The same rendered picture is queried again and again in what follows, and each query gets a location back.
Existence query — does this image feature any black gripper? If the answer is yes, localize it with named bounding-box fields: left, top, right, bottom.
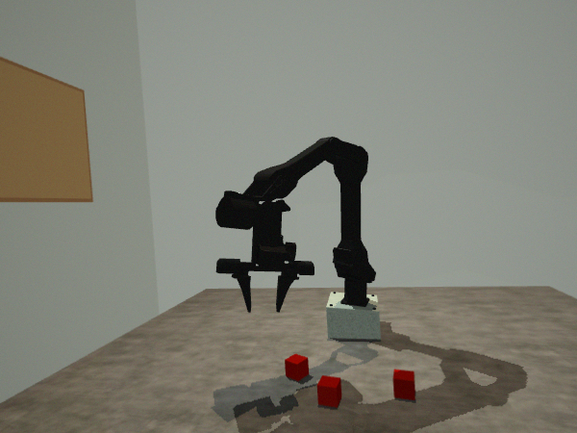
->
left=216, top=231, right=314, bottom=313

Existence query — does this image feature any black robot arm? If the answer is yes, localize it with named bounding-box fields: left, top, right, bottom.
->
left=215, top=137, right=376, bottom=307

